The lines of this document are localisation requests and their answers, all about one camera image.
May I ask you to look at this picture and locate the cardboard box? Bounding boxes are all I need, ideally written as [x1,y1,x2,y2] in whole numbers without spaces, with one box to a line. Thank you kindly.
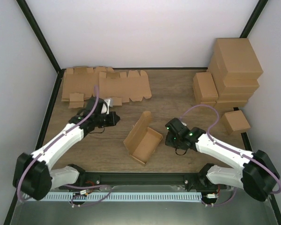
[123,111,163,166]

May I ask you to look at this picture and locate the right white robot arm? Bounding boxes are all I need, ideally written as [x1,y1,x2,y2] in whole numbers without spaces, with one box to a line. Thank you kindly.
[165,118,280,202]

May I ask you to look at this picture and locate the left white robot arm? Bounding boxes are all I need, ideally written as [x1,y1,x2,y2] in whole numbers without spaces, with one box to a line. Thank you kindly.
[13,97,120,200]

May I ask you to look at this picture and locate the small folded box left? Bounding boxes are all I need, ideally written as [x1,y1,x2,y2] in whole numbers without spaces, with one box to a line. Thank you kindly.
[193,72,218,104]

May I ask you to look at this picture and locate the lone small folded box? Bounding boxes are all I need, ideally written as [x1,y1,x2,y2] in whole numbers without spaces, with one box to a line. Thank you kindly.
[221,110,251,135]

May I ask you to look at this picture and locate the large top folded box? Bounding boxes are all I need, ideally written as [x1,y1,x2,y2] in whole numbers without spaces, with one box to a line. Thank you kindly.
[214,38,263,80]

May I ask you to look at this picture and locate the flat cardboard blank middle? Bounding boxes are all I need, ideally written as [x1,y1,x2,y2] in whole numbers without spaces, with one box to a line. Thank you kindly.
[99,70,152,106]

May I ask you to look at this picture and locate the flat cardboard blank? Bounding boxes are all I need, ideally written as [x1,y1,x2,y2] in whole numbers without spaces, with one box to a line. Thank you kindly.
[99,70,152,106]
[61,67,114,108]

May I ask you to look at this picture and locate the flat cardboard blank left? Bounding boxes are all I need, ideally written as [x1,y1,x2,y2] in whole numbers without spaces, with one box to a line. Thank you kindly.
[61,67,114,108]

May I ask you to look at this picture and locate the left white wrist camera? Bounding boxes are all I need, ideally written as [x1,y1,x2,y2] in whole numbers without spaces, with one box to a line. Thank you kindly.
[101,98,113,114]

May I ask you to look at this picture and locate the black aluminium frame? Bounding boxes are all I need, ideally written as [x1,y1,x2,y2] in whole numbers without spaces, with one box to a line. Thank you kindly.
[3,0,281,225]

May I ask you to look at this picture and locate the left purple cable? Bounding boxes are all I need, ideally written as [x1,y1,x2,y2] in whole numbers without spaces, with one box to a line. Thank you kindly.
[16,84,112,209]

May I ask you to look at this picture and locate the light blue slotted rail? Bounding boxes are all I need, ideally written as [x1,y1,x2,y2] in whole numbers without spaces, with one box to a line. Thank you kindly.
[42,192,202,203]

